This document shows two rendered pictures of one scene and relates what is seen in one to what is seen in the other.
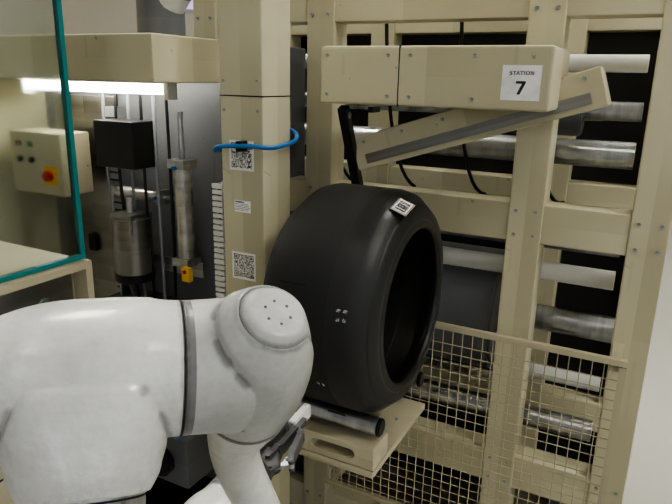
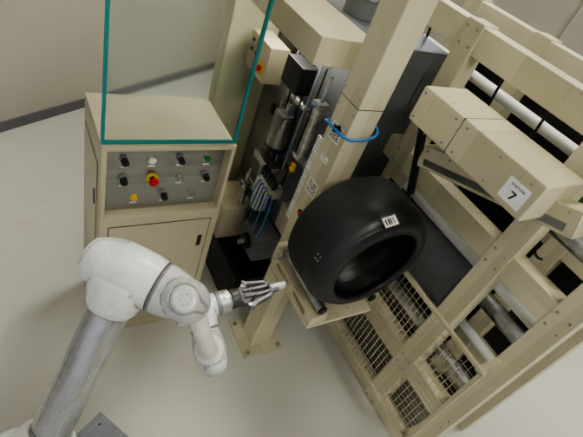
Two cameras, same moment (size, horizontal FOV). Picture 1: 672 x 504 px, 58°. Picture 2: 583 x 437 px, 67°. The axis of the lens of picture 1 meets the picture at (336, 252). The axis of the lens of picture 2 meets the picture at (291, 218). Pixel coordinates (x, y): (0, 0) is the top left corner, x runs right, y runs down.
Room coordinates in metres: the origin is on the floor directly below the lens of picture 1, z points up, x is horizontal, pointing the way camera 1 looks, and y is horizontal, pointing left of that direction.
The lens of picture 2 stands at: (0.01, -0.30, 2.32)
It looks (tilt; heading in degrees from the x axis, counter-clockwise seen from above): 39 degrees down; 21
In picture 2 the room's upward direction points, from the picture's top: 23 degrees clockwise
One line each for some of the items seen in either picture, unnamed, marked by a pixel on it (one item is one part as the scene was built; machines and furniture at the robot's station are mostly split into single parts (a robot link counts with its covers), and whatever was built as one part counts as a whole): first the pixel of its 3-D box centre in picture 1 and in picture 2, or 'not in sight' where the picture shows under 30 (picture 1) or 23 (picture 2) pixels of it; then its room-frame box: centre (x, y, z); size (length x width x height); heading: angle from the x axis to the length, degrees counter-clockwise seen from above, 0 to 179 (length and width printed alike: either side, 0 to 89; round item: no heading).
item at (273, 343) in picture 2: not in sight; (256, 333); (1.59, 0.21, 0.01); 0.27 x 0.27 x 0.02; 63
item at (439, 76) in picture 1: (441, 77); (488, 146); (1.70, -0.27, 1.71); 0.61 x 0.25 x 0.15; 63
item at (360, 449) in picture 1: (316, 431); (299, 288); (1.36, 0.04, 0.83); 0.36 x 0.09 x 0.06; 63
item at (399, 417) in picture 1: (340, 418); (321, 287); (1.49, -0.02, 0.80); 0.37 x 0.36 x 0.02; 153
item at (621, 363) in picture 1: (453, 430); (385, 329); (1.68, -0.38, 0.65); 0.90 x 0.02 x 0.70; 63
